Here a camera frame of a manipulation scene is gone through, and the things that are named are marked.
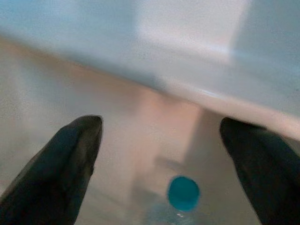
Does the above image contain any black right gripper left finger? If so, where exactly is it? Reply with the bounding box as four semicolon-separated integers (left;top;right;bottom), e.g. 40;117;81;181
0;114;104;225

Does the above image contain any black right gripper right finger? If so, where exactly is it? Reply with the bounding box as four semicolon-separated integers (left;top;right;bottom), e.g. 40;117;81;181
219;117;300;225

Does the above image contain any blue capped water bottle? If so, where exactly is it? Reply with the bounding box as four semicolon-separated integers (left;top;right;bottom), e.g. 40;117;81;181
140;175;202;225

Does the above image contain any white mini fridge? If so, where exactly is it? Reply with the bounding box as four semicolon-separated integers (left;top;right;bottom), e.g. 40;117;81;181
0;0;300;225

